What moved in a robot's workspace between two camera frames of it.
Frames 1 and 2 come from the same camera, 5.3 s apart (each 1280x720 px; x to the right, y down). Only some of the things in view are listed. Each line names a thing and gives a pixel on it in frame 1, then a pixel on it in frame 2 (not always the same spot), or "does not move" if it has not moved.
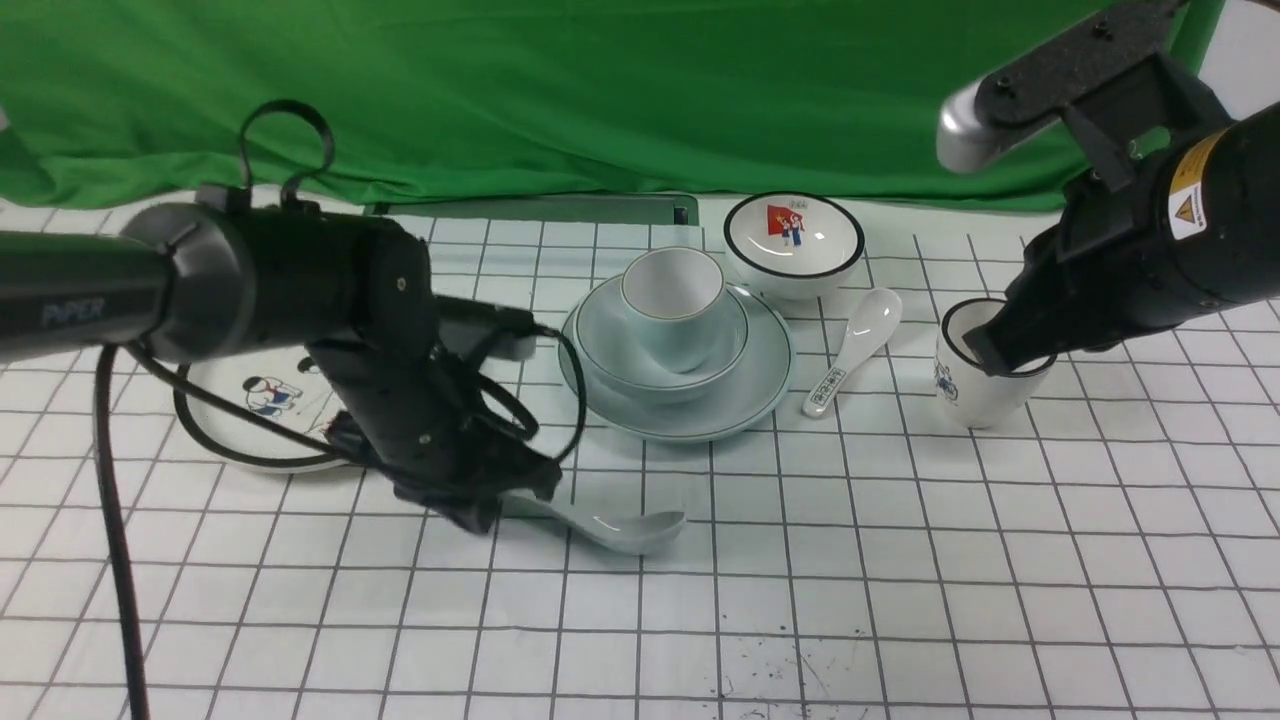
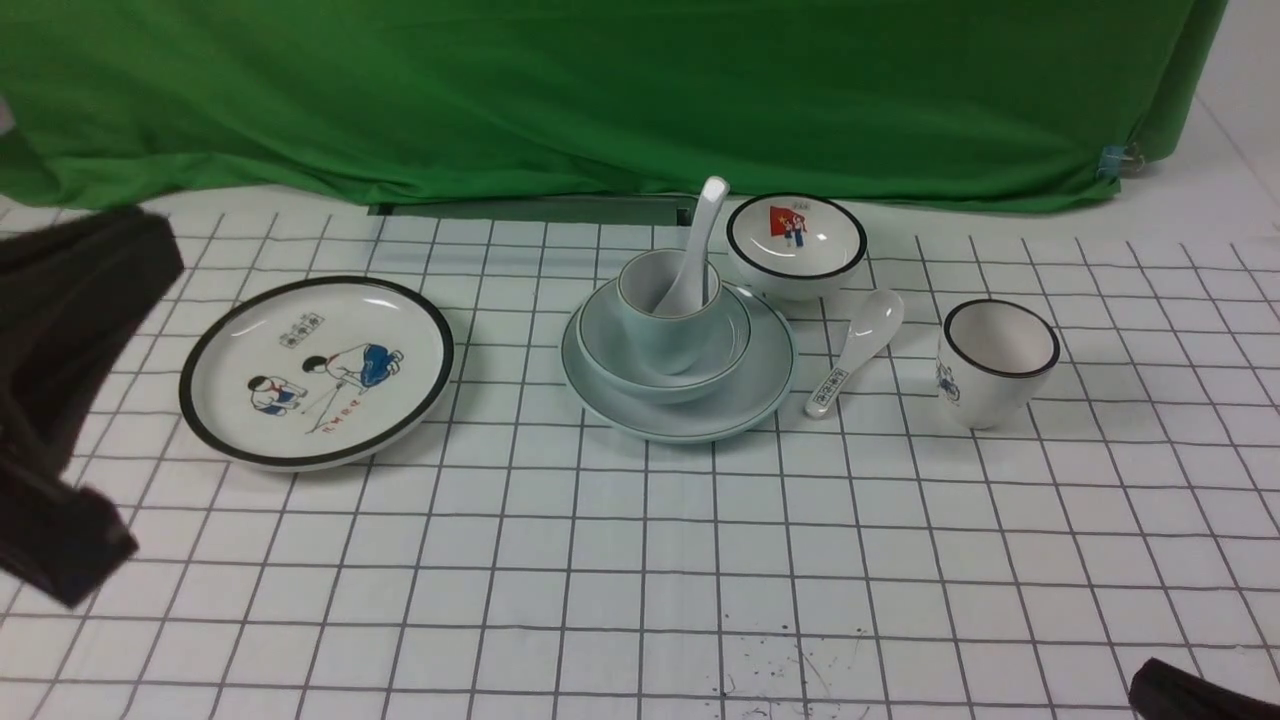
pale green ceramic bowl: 611,352 does not move
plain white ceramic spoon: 633,534 to 685,291
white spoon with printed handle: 874,319 does not move
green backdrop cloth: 798,100 does not move
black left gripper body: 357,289 to 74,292
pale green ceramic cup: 673,295 does not move
